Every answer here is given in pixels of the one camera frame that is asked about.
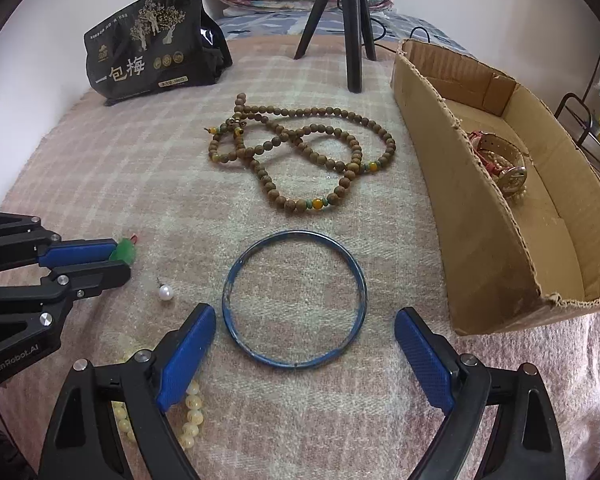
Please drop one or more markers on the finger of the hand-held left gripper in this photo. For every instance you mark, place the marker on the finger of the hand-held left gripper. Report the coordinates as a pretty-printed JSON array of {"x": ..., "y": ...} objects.
[
  {"x": 100, "y": 277},
  {"x": 75, "y": 252}
]

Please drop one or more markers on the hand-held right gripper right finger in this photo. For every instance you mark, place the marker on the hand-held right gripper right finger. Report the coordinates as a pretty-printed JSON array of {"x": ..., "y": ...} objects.
[{"x": 422, "y": 360}]

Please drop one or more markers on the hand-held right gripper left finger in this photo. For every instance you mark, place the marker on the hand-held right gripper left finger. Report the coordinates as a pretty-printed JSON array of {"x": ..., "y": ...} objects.
[{"x": 190, "y": 355}]

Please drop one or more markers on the pearl earring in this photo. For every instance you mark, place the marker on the pearl earring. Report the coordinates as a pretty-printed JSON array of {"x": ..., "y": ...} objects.
[{"x": 165, "y": 292}]

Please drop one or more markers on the blue bangle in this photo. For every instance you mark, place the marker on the blue bangle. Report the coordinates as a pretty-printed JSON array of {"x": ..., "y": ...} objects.
[{"x": 295, "y": 364}]

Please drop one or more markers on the cardboard box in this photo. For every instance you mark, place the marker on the cardboard box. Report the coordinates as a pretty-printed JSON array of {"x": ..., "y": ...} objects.
[{"x": 480, "y": 220}]

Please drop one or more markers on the pink plaid blanket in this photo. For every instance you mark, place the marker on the pink plaid blanket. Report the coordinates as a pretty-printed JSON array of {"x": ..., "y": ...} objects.
[{"x": 130, "y": 170}]

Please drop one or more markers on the black snack bag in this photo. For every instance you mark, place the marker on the black snack bag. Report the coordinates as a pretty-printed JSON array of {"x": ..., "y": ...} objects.
[{"x": 145, "y": 55}]

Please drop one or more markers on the black clothes rack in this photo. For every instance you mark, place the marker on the black clothes rack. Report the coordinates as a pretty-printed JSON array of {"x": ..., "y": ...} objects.
[{"x": 575, "y": 102}]

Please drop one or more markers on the blue patterned bed sheet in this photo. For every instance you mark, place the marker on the blue patterned bed sheet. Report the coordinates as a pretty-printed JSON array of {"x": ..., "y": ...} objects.
[{"x": 280, "y": 22}]

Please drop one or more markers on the black tripod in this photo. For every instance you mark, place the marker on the black tripod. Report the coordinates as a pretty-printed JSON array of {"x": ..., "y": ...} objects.
[{"x": 354, "y": 35}]

